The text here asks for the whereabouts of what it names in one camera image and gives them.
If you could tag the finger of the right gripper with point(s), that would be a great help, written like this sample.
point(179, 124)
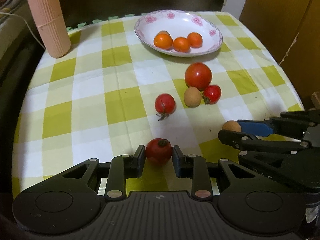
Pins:
point(289, 126)
point(249, 142)

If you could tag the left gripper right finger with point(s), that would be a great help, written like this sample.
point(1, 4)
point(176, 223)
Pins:
point(195, 168)

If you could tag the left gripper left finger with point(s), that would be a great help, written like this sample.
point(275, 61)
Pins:
point(122, 168)

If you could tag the pale longan fruit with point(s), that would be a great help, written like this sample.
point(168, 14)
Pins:
point(232, 125)

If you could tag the small red cherry tomato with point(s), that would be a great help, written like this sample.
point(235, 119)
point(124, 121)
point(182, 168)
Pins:
point(211, 94)

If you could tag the brown longan fruit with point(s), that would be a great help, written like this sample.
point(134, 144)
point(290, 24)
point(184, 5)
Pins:
point(192, 97)

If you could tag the stemmed red cherry tomato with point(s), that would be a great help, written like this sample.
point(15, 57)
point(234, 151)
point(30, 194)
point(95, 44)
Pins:
point(165, 105)

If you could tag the large red tomato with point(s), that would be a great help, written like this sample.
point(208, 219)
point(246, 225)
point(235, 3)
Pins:
point(198, 75)

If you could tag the small orange tangerine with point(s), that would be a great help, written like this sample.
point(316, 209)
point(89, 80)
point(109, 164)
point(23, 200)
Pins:
point(195, 40)

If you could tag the tan longan fruit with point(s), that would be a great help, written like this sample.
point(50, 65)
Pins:
point(163, 32)

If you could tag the green white checkered tablecloth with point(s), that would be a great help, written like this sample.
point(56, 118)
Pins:
point(98, 101)

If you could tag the white floral porcelain plate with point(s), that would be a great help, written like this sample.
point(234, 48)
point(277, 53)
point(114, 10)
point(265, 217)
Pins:
point(178, 23)

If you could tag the grey mattress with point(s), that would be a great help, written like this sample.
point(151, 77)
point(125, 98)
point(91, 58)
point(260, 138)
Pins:
point(15, 20)

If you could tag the pink ribbed cylindrical case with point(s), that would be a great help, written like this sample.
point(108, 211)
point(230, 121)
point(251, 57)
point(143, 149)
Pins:
point(48, 17)

